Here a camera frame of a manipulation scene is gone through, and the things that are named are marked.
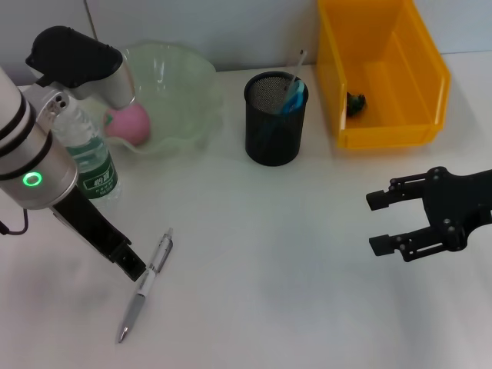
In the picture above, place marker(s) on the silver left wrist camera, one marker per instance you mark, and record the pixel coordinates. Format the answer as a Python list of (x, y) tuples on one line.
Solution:
[(77, 65)]

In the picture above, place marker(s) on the clear plastic ruler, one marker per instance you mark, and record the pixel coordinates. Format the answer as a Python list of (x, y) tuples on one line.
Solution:
[(299, 63)]

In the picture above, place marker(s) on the pale green wavy bowl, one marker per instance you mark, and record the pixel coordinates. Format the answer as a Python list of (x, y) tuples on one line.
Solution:
[(180, 88)]

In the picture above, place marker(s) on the clear green-label water bottle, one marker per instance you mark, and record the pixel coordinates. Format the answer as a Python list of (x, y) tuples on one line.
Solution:
[(96, 169)]

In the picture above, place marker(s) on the blue scissors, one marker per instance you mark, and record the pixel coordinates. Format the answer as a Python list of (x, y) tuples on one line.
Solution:
[(296, 98)]

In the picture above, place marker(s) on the grey clear ballpoint pen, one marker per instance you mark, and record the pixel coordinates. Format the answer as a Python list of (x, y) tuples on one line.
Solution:
[(132, 307)]

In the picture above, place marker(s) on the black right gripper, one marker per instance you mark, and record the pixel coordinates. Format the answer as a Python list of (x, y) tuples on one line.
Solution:
[(457, 203)]

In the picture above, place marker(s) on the pink toy peach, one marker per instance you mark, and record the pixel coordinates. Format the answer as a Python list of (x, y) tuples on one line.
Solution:
[(132, 123)]

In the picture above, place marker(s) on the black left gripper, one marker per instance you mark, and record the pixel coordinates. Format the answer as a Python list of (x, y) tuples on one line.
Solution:
[(84, 219)]

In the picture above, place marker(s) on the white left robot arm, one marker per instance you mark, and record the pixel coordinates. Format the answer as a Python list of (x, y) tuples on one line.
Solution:
[(15, 127)]

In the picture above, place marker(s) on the green plastic wrapper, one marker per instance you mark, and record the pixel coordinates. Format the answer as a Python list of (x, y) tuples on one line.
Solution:
[(356, 103)]

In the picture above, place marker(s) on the black mesh pen holder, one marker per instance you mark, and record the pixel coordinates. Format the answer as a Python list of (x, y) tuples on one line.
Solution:
[(274, 150)]

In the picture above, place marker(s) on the yellow plastic bin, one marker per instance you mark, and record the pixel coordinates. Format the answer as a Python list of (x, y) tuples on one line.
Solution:
[(384, 54)]

